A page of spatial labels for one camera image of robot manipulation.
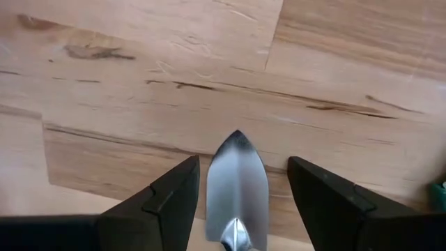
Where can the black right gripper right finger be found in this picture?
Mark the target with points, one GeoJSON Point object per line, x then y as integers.
{"type": "Point", "coordinates": [324, 209]}

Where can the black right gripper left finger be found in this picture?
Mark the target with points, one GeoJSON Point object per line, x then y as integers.
{"type": "Point", "coordinates": [167, 209]}

